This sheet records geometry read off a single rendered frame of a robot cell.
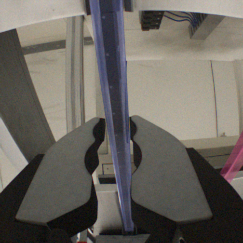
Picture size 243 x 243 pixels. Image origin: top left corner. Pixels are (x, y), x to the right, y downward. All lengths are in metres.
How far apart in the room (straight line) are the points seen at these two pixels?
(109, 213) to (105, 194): 0.07
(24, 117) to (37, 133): 0.03
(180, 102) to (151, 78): 0.37
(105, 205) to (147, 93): 1.72
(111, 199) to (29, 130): 0.13
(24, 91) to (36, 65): 2.05
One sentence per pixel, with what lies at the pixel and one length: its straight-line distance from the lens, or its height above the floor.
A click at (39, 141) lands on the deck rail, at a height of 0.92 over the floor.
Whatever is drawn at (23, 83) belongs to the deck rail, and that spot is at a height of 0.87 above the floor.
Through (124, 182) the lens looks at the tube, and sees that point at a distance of 0.18.
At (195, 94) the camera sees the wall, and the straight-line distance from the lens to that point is 2.04.
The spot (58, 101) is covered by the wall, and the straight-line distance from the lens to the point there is 2.04.
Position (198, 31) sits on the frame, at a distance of 0.59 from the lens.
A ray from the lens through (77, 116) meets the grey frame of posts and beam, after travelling 0.47.
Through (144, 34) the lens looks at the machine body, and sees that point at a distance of 0.69.
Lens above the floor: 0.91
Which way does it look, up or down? 1 degrees down
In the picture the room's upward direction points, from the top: 177 degrees clockwise
